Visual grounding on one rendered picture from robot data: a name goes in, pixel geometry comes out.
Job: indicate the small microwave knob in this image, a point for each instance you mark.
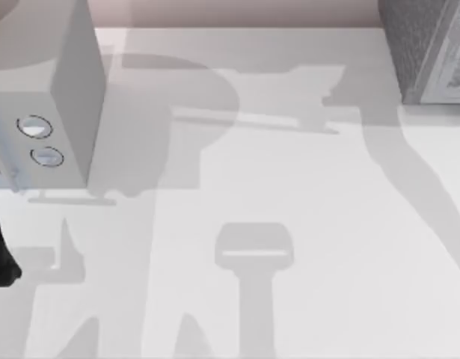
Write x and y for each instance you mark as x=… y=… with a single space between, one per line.
x=47 y=156

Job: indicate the pale microwave oven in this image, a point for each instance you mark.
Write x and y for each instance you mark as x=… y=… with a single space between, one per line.
x=65 y=75

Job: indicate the large microwave knob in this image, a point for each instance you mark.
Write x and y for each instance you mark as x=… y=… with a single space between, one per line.
x=34 y=126

